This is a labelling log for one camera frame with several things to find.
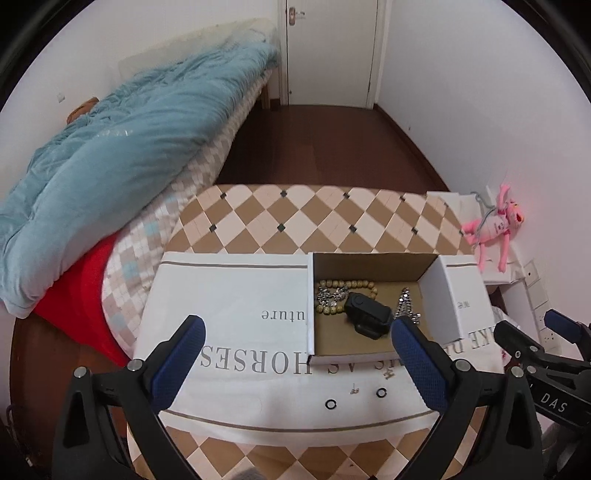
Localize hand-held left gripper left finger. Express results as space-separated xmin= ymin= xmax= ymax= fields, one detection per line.
xmin=52 ymin=315 xmax=206 ymax=480

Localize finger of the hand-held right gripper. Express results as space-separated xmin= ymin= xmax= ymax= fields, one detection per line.
xmin=495 ymin=320 xmax=561 ymax=370
xmin=544 ymin=309 xmax=591 ymax=358

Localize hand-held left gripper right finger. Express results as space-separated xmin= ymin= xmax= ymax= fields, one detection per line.
xmin=390 ymin=316 xmax=544 ymax=480

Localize white cardboard box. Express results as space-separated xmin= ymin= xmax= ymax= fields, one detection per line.
xmin=306 ymin=251 xmax=465 ymax=367

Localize black smart band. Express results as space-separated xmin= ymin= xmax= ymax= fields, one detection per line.
xmin=345 ymin=292 xmax=394 ymax=340

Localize white printed dust bag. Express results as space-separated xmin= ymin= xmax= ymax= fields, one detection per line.
xmin=131 ymin=251 xmax=506 ymax=446

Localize checkered bed sheet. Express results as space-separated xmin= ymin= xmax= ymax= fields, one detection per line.
xmin=99 ymin=69 xmax=278 ymax=352

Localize red cloth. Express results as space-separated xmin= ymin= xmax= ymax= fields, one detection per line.
xmin=32 ymin=237 xmax=134 ymax=367

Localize pink plush toy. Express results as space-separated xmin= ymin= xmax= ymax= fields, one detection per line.
xmin=462 ymin=184 xmax=528 ymax=273

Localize checkered tablecloth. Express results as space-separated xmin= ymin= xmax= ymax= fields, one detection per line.
xmin=127 ymin=184 xmax=509 ymax=480

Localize light blue blanket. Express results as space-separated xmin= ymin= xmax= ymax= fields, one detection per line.
xmin=0 ymin=34 xmax=280 ymax=319

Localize brown wooden headboard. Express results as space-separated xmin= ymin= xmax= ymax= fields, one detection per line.
xmin=66 ymin=96 xmax=101 ymax=124

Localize white door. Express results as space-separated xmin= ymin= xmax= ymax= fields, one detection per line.
xmin=284 ymin=0 xmax=380 ymax=109

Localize white wall socket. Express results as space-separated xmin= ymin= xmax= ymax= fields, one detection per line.
xmin=522 ymin=260 xmax=551 ymax=311
xmin=538 ymin=323 xmax=563 ymax=356

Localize silver chain necklace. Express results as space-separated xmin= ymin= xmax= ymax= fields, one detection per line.
xmin=318 ymin=285 xmax=351 ymax=308
xmin=394 ymin=287 xmax=422 ymax=324

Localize wooden bead bracelet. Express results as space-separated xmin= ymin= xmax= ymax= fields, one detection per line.
xmin=315 ymin=278 xmax=378 ymax=318

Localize wire hanger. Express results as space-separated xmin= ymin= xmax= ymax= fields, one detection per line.
xmin=471 ymin=191 xmax=503 ymax=241

